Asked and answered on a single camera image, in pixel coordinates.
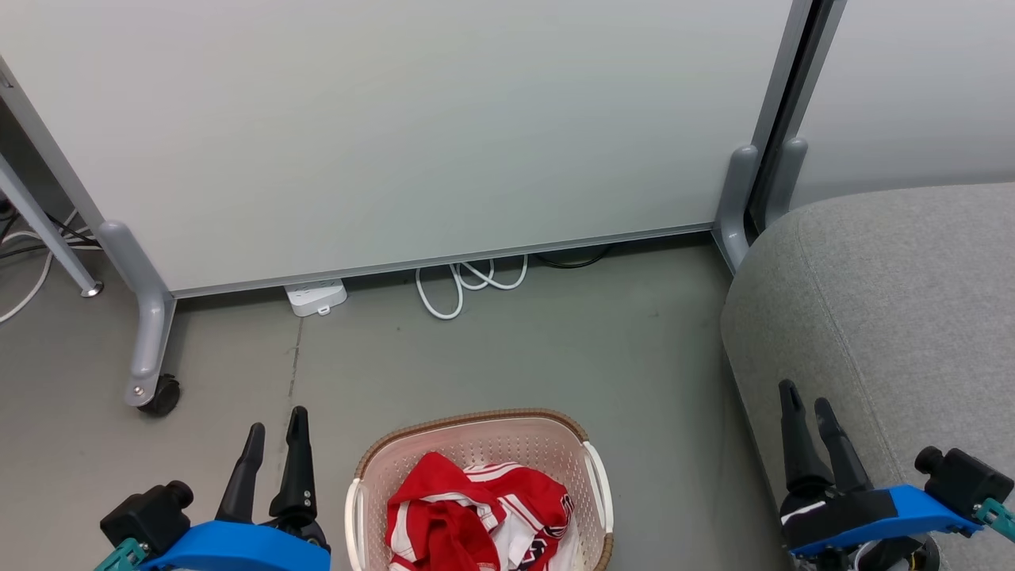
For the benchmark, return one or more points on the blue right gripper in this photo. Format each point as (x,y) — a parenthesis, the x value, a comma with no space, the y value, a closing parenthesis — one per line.
(872,519)

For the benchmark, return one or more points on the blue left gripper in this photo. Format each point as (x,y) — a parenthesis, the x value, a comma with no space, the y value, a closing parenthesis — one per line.
(238,549)

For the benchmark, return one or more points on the plain red garment white trim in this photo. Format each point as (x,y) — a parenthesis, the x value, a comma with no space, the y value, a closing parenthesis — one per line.
(432,515)

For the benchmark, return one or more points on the grey fabric sofa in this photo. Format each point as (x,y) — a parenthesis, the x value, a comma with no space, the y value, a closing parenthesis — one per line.
(896,317)

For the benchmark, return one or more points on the grey partition foot with caster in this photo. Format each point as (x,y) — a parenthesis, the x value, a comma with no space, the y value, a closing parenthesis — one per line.
(151,333)

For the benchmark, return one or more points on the white power strip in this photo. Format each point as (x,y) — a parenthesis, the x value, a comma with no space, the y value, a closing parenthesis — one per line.
(317,296)

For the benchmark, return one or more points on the beige plastic laundry basket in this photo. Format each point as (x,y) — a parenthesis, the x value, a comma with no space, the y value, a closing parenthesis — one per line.
(507,440)

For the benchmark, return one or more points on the grey metal table leg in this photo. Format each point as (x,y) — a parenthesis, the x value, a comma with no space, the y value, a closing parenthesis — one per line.
(40,222)

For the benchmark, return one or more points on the large white partition board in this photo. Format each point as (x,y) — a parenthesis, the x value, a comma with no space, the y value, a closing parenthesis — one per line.
(396,127)

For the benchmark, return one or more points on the white partition board dark edge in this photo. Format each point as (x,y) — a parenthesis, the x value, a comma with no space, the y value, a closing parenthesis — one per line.
(912,87)

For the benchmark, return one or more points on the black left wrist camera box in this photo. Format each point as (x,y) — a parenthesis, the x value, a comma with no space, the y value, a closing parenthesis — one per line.
(147,515)

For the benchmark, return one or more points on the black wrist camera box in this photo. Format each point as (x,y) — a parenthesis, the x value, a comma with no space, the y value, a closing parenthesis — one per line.
(147,515)
(963,480)

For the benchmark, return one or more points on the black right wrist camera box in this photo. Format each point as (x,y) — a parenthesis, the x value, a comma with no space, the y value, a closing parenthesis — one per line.
(963,480)

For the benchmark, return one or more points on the teal left camera connector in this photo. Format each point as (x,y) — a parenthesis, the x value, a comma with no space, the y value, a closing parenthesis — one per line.
(123,557)

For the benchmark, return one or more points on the teal camera connector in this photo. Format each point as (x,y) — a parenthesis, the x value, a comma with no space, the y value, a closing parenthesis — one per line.
(999,519)
(123,557)

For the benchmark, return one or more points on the teal right camera connector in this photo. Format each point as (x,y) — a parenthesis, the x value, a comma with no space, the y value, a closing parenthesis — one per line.
(999,519)

